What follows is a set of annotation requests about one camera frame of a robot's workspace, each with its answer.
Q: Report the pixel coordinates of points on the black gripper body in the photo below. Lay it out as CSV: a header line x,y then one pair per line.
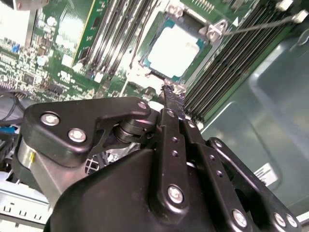
x,y
108,198

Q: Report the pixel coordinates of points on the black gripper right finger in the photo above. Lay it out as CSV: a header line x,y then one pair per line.
x,y
204,154

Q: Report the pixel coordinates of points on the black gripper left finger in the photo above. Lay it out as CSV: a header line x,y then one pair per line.
x,y
72,116

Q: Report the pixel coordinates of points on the silver CPU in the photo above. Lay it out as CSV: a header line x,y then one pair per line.
x,y
173,48

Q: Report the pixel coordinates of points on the metal locking lever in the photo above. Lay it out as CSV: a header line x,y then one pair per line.
x,y
260,26

